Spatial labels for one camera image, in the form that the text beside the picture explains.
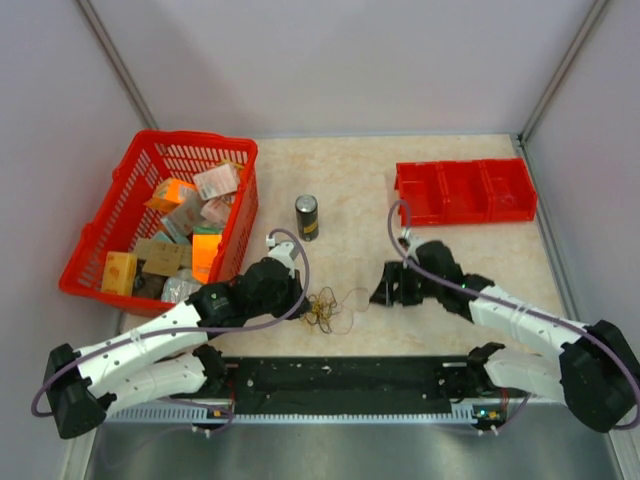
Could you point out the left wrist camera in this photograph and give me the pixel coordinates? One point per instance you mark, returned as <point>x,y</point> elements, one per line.
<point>286,252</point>

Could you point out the silver foil packet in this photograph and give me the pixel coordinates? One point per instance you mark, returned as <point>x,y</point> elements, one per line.
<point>180,286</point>

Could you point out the red divided bin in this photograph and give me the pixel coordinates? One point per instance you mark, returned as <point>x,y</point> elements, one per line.
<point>481,191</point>

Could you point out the pink packet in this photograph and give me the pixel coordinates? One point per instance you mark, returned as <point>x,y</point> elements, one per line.
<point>216,182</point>

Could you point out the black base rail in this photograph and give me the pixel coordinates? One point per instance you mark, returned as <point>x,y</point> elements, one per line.
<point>351,385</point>

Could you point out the bright orange carton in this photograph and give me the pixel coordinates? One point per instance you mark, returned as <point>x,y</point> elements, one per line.
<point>205,243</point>

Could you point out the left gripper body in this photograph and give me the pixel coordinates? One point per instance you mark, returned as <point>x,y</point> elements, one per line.
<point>283,303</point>

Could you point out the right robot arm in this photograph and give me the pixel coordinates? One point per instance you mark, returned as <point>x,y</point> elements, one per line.
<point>590,369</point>

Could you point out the orange box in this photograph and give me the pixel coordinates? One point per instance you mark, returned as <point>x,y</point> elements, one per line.
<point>170,194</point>

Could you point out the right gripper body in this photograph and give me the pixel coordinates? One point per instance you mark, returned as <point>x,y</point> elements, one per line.
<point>432,284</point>

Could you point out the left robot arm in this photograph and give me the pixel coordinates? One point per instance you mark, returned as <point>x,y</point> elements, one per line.
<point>168,355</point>

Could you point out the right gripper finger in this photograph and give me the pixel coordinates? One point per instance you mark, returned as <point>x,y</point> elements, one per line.
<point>409,291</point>
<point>384,294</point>

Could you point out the black drink can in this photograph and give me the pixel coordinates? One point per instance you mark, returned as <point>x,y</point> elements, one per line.
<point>306,208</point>

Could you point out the brown cardboard box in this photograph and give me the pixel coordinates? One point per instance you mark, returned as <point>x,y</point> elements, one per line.
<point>162,258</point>

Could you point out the yellow sponge box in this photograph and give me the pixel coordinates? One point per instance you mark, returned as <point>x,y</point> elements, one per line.
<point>119,273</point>

